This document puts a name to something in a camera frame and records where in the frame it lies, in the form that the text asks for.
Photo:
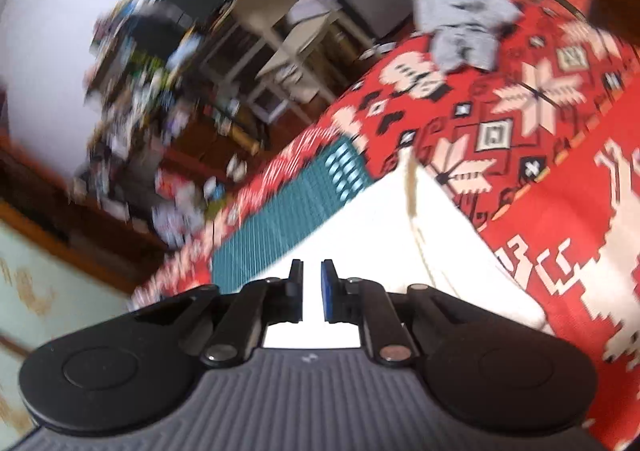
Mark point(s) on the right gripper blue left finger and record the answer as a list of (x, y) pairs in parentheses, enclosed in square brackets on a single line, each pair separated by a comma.
[(286, 296)]

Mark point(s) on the grey crumpled garment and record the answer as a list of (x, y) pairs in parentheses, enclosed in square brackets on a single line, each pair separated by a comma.
[(464, 32)]

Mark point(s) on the green cutting mat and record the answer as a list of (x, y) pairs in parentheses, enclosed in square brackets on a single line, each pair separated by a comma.
[(333, 178)]

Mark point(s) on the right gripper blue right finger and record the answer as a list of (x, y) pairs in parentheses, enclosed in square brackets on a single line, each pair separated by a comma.
[(340, 298)]

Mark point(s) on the red patterned christmas blanket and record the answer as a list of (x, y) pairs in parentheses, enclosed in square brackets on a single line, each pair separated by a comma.
[(541, 155)]

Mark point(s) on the white plastic bag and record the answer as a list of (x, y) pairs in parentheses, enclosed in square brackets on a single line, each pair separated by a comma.
[(175, 226)]

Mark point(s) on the white knit v-neck sweater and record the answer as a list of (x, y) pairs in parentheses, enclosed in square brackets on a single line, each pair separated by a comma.
[(401, 230)]

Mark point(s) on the beige plastic chair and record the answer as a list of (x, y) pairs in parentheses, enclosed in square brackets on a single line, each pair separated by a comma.
[(260, 18)]

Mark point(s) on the blue white ceramic bowl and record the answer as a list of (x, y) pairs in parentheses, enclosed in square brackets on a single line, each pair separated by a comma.
[(213, 190)]

